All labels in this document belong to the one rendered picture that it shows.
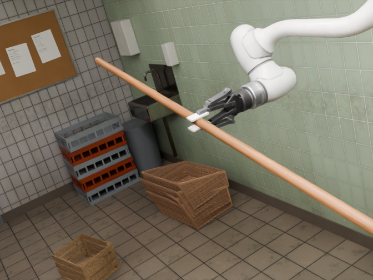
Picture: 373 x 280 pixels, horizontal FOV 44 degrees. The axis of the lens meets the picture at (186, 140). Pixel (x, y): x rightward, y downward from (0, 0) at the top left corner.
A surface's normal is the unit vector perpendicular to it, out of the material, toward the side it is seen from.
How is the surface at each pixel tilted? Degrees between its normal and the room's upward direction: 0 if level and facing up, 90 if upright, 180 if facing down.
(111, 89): 90
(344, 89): 90
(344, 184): 90
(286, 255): 0
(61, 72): 90
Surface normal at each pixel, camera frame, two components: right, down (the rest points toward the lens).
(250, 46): -0.51, 0.16
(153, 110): 0.51, 0.17
